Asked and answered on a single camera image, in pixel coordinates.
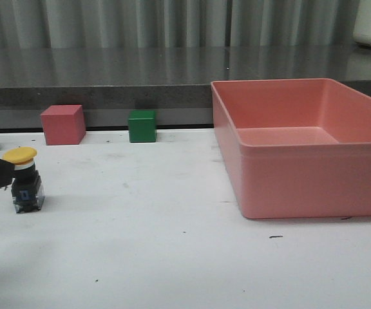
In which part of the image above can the green cube block centre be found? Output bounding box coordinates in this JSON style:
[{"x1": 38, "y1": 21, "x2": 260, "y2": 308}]
[{"x1": 128, "y1": 109, "x2": 157, "y2": 143}]

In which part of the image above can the pink cube block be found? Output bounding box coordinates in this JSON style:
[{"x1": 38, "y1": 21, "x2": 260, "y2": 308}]
[{"x1": 41, "y1": 104, "x2": 86, "y2": 145}]

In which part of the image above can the pink plastic bin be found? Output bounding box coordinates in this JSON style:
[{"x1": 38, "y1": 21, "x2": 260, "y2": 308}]
[{"x1": 211, "y1": 78, "x2": 371, "y2": 219}]

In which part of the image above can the yellow push button switch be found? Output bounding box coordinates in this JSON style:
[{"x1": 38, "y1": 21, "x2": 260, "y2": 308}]
[{"x1": 3, "y1": 147, "x2": 45, "y2": 214}]

